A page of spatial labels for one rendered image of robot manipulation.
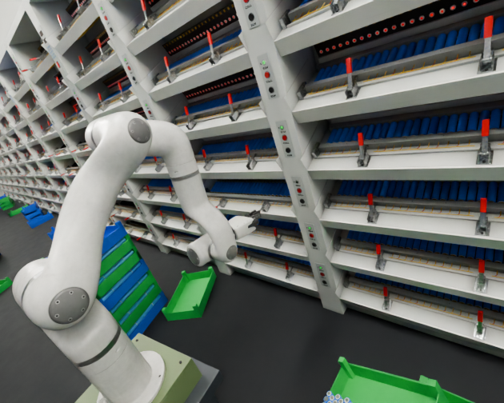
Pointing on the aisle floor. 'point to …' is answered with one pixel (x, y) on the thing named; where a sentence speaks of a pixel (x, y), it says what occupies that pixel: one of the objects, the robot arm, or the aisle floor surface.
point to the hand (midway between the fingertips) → (254, 215)
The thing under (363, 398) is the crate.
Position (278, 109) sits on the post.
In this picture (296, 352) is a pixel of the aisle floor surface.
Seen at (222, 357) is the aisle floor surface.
